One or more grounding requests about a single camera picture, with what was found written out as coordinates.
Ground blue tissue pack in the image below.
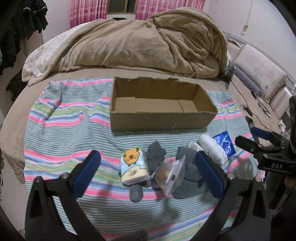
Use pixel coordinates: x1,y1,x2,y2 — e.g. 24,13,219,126
213,131,236,159

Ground white sock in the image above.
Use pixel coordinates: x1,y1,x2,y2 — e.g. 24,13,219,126
198,133,228,167

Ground grey knitted glove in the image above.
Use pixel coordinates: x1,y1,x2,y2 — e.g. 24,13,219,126
172,147,208,199

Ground clear plastic snack bag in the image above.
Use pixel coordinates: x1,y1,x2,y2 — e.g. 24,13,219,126
154,155,186,196

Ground dark grey sock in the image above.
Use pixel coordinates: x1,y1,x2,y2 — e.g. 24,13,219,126
129,141,167,203

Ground cartoon tissue pack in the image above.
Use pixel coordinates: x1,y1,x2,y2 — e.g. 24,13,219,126
120,147,150,185

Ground cotton swab pack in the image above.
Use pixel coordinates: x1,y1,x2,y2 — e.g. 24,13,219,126
187,141,203,152

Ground white storage shelf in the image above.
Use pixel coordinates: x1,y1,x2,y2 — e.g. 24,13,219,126
269,86,292,119

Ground beige floral pillow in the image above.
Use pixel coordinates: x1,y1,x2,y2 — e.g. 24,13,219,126
234,44,287,101

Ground striped colourful towel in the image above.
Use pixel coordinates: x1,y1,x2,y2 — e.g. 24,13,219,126
24,79,251,240

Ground tan fleece blanket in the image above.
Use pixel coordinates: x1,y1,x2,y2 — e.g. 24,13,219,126
53,6,230,79

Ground open cardboard box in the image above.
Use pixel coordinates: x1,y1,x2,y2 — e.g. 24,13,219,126
110,77,218,132

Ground floral white bedsheet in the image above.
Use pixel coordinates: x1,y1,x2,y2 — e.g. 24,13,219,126
22,23,88,82

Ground black hanging clothes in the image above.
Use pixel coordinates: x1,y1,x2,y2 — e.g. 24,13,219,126
0,0,49,95

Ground pink curtains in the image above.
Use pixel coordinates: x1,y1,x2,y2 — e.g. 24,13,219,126
70,1,205,28

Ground black cable on bed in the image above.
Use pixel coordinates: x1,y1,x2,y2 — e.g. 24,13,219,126
230,77,282,134

